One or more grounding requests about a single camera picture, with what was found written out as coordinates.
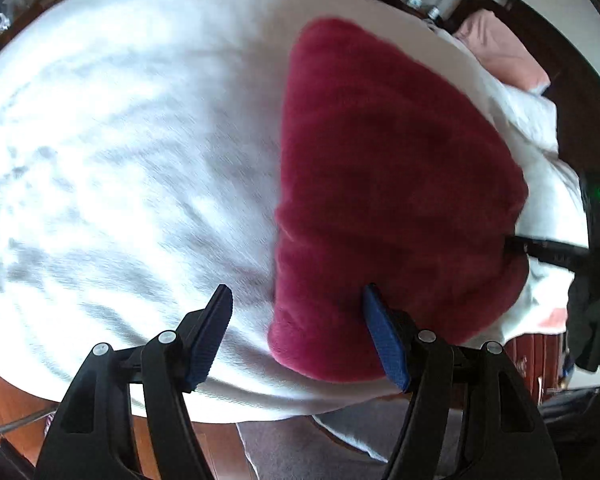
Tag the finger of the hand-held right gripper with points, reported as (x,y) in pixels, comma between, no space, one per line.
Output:
(545,252)

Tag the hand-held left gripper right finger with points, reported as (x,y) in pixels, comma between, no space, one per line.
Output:
(387,335)

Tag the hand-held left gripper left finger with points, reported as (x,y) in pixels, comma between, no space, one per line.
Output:
(212,335)

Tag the dark red fluffy blanket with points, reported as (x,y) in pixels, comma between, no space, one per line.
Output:
(380,160)

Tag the person's right hand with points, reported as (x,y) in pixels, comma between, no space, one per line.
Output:
(592,325)

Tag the reddish wooden cabinet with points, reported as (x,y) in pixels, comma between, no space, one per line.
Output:
(532,365)

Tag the grey cloth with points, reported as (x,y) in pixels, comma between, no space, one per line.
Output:
(290,442)

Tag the white pillow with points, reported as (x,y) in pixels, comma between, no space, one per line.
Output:
(527,110)

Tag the white duvet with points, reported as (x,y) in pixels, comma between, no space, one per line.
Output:
(130,160)

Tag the pink pillow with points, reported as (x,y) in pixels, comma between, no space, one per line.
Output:
(500,50)

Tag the dark wooden headboard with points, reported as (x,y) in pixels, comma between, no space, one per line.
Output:
(545,25)

